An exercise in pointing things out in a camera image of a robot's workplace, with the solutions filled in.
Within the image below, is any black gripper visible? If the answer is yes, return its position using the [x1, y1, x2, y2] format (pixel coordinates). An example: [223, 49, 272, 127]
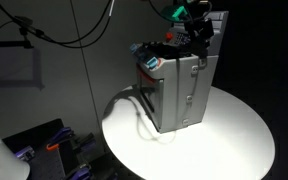
[183, 14, 215, 58]

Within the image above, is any blue stove knob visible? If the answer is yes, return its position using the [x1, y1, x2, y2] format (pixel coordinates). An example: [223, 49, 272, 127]
[129, 42, 139, 54]
[145, 56, 159, 70]

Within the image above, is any gray toy stove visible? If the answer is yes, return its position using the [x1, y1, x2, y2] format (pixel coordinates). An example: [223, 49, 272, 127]
[129, 10, 229, 134]

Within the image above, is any round white table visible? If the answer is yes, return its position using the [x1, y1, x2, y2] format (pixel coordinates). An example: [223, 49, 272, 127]
[101, 84, 276, 180]

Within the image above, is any black and purple clamp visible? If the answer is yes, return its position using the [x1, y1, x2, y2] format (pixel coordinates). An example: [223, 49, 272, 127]
[73, 132, 97, 152]

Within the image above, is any orange clip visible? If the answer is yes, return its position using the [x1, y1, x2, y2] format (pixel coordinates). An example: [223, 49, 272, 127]
[45, 142, 60, 152]

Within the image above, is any black equipment case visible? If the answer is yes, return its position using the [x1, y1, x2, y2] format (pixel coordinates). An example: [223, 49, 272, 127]
[2, 118, 118, 180]

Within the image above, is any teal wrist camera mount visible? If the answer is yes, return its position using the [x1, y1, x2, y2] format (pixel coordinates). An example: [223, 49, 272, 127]
[161, 4, 188, 22]

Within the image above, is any red oven door handle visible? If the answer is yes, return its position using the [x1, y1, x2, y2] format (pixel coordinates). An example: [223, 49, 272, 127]
[136, 65, 158, 85]

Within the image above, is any thick black cable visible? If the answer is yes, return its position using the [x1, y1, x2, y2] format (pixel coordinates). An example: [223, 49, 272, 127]
[0, 0, 115, 48]

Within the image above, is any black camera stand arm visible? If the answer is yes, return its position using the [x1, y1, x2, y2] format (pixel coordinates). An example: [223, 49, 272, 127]
[0, 15, 43, 50]

